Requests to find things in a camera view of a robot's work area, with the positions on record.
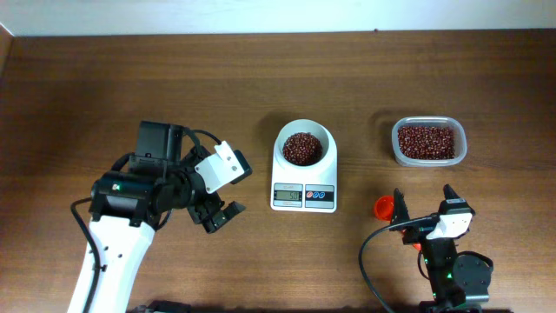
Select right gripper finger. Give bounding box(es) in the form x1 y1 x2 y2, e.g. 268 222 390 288
438 184 475 216
390 188 410 230

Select orange measuring scoop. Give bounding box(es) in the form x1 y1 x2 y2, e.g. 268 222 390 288
374 195 422 252

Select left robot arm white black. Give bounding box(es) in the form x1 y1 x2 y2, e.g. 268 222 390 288
69 121 253 312

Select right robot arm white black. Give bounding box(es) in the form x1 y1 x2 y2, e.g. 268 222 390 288
390 184 493 312

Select white digital kitchen scale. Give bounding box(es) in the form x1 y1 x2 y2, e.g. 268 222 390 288
270 119 338 213

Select red beans in container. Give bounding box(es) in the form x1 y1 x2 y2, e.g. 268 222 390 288
397 126 455 160

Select clear plastic bean container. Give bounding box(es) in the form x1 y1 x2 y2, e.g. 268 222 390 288
391 117 467 167

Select red beans in bowl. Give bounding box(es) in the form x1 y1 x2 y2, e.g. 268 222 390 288
282 132 323 166

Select white round bowl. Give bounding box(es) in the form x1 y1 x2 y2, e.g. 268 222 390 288
275 119 332 168

